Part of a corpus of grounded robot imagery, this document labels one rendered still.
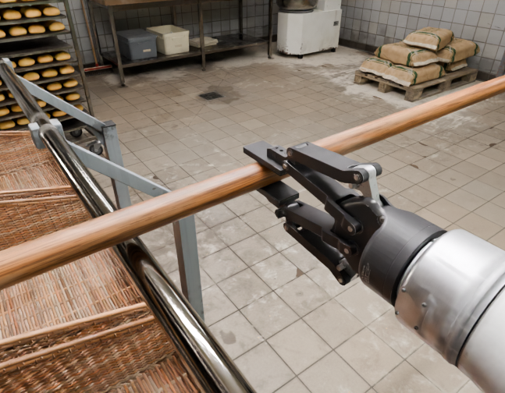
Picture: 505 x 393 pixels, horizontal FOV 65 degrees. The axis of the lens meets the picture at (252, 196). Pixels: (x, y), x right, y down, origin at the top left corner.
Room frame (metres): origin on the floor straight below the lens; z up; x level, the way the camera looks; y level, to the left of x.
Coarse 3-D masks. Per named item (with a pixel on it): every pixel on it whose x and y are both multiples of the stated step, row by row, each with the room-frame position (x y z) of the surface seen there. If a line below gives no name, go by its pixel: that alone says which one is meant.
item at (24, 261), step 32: (448, 96) 0.62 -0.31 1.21; (480, 96) 0.66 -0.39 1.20; (352, 128) 0.50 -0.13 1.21; (384, 128) 0.51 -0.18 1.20; (192, 192) 0.34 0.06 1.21; (224, 192) 0.35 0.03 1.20; (96, 224) 0.28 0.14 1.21; (128, 224) 0.29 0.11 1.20; (160, 224) 0.31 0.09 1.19; (0, 256) 0.24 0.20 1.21; (32, 256) 0.24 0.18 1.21; (64, 256) 0.25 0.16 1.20; (0, 288) 0.22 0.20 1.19
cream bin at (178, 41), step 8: (152, 32) 5.13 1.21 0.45; (160, 32) 5.40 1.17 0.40; (168, 32) 5.47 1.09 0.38; (176, 32) 5.37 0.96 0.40; (184, 32) 5.07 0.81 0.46; (160, 40) 5.00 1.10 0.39; (168, 40) 4.94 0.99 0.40; (176, 40) 5.01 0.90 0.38; (184, 40) 5.07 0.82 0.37; (160, 48) 5.03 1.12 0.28; (168, 48) 4.94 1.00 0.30; (176, 48) 5.01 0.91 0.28; (184, 48) 5.07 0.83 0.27
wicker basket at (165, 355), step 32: (32, 352) 0.44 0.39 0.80; (64, 352) 0.46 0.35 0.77; (96, 352) 0.49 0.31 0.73; (128, 352) 0.53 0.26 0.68; (160, 352) 0.57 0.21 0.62; (0, 384) 0.40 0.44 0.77; (32, 384) 0.42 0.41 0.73; (64, 384) 0.45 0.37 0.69; (96, 384) 0.48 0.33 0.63; (128, 384) 0.51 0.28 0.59; (160, 384) 0.51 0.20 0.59; (192, 384) 0.51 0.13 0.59
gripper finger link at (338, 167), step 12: (312, 144) 0.36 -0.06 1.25; (288, 156) 0.36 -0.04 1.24; (300, 156) 0.34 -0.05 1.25; (312, 156) 0.33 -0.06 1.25; (324, 156) 0.33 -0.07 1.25; (336, 156) 0.33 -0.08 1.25; (312, 168) 0.33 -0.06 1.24; (324, 168) 0.32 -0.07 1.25; (336, 168) 0.30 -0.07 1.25; (348, 168) 0.30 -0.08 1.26; (360, 168) 0.29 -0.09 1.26; (348, 180) 0.29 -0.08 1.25; (360, 180) 0.28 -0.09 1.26
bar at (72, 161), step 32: (0, 64) 0.95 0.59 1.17; (32, 96) 0.74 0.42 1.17; (32, 128) 0.58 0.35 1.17; (96, 128) 1.09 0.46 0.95; (64, 160) 0.47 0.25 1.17; (96, 160) 0.63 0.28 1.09; (96, 192) 0.39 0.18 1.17; (128, 192) 1.11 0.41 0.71; (160, 192) 0.69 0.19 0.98; (192, 224) 0.72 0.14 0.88; (128, 256) 0.28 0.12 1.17; (192, 256) 0.72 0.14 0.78; (160, 288) 0.24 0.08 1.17; (192, 288) 0.71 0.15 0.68; (160, 320) 0.21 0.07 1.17; (192, 320) 0.21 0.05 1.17; (192, 352) 0.18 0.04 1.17; (224, 352) 0.18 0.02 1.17; (224, 384) 0.15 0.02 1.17
